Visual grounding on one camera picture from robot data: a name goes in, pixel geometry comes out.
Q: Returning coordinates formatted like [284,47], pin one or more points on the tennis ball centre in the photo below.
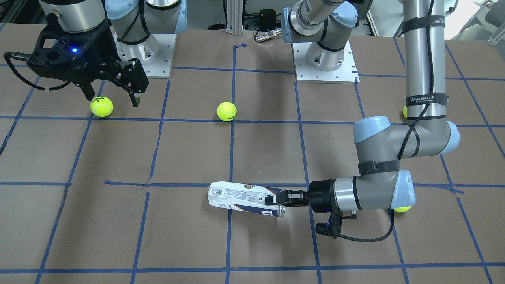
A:
[226,111]

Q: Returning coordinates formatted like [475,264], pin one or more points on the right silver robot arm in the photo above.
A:
[132,20]

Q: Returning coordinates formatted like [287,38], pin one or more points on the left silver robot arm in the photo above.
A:
[381,146]

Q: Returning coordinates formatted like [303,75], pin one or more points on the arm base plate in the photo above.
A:
[156,54]
[315,65]

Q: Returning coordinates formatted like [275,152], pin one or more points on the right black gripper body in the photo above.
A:
[103,44]

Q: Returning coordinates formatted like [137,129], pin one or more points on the aluminium frame post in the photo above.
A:
[234,16]

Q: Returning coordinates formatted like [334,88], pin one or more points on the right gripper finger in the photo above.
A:
[88,90]
[130,76]

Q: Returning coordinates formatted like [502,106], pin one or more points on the tennis ball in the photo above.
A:
[226,111]
[402,209]
[101,106]

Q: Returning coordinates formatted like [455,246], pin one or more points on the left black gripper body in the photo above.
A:
[322,193]

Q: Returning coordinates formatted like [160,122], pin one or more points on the clear tennis ball can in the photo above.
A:
[245,198]

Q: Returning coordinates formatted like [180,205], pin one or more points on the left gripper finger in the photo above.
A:
[287,198]

